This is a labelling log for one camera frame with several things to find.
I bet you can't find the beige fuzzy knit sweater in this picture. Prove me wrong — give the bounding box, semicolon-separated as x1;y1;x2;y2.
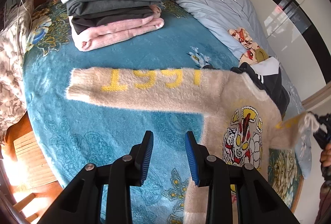
64;66;321;224

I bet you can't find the person's right hand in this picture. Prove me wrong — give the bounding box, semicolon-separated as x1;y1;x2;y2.
320;143;331;177

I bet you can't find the wooden bedside stool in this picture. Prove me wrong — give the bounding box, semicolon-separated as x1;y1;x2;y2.
2;114;62;223

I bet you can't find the teal floral bed blanket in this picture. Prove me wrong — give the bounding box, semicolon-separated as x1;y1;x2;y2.
22;0;303;224

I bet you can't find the black and white jacket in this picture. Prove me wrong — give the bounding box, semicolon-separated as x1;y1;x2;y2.
231;57;289;116

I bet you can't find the cartoon print cream garment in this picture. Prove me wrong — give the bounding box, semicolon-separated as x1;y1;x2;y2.
228;27;269;65

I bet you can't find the grey floral pillow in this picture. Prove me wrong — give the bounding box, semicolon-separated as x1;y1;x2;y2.
1;0;34;143

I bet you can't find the pink folded garment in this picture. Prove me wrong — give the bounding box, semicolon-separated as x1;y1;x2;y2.
68;5;164;52

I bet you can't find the light blue floral quilt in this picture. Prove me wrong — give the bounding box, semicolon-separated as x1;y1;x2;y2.
174;0;313;175

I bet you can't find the dark grey folded garment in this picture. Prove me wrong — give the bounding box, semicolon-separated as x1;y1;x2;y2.
66;0;161;34

